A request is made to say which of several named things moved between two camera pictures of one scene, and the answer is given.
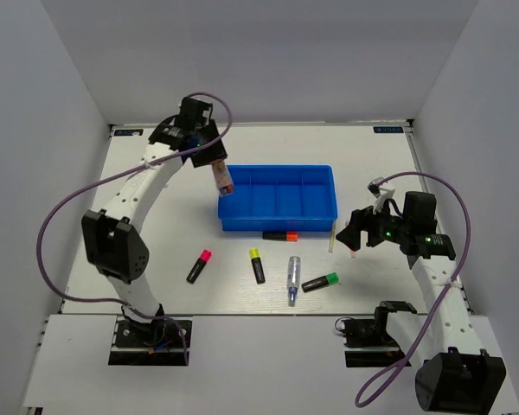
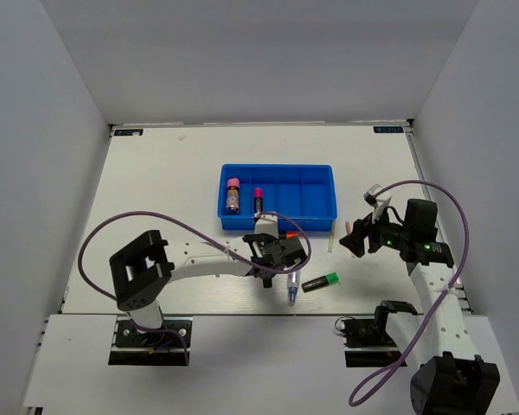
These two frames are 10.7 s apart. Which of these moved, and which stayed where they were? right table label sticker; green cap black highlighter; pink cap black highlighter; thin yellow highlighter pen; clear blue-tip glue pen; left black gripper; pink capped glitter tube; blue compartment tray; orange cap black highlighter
Moved: left black gripper; pink capped glitter tube; pink cap black highlighter
Stayed: clear blue-tip glue pen; green cap black highlighter; blue compartment tray; thin yellow highlighter pen; right table label sticker; orange cap black highlighter
